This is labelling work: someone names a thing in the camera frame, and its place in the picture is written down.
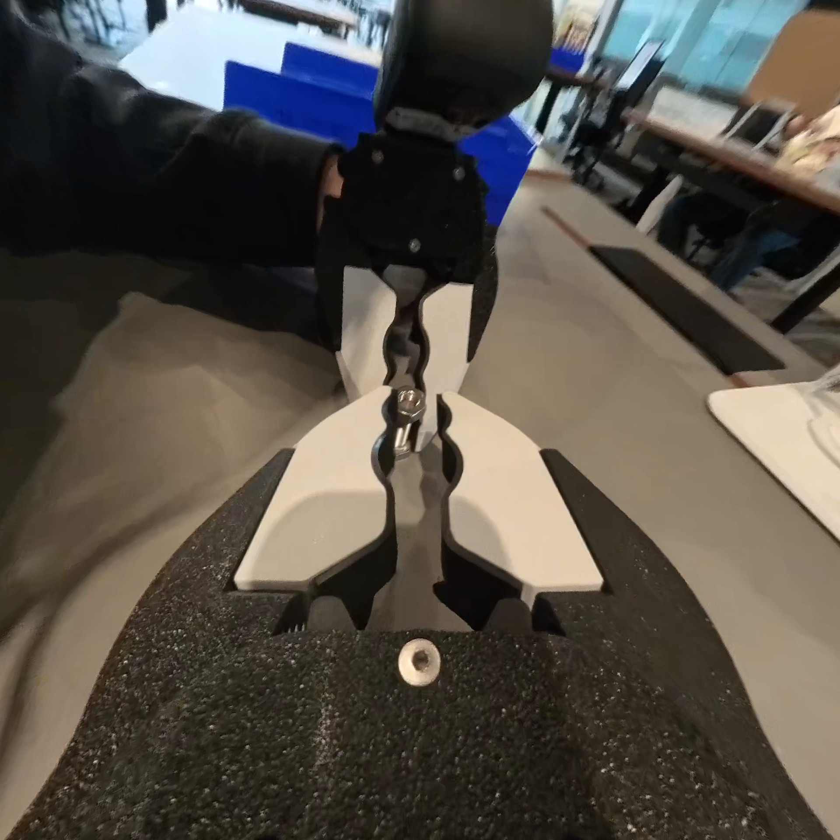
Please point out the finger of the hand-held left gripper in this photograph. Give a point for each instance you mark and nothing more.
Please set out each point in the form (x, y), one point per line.
(451, 334)
(361, 328)

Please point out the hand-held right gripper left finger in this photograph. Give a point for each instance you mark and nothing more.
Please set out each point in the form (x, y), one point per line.
(308, 512)

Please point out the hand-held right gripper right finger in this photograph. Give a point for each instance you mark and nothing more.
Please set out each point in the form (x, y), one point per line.
(518, 512)

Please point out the steel hex nut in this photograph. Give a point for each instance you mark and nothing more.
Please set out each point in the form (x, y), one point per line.
(400, 413)

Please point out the person's left forearm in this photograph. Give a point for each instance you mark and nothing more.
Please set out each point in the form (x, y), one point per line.
(131, 164)

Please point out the person's left hand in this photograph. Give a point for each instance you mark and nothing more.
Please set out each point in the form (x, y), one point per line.
(331, 177)

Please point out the blue plastic bin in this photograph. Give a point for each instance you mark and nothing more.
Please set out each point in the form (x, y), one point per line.
(295, 98)

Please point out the brown wooden strip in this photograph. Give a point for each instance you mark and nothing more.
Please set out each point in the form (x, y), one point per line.
(568, 228)

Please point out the black office chair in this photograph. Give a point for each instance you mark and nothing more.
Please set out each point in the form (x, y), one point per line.
(610, 138)

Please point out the black mat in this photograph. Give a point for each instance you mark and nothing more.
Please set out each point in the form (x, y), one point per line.
(689, 308)

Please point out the white document stand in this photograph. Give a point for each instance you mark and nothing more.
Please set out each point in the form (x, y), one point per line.
(768, 426)

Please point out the computer monitor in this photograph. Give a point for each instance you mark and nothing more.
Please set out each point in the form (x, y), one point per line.
(640, 65)

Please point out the wooden desk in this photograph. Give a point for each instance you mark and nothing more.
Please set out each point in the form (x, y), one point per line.
(754, 164)

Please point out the brown cardboard box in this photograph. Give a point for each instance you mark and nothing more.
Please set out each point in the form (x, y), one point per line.
(800, 59)

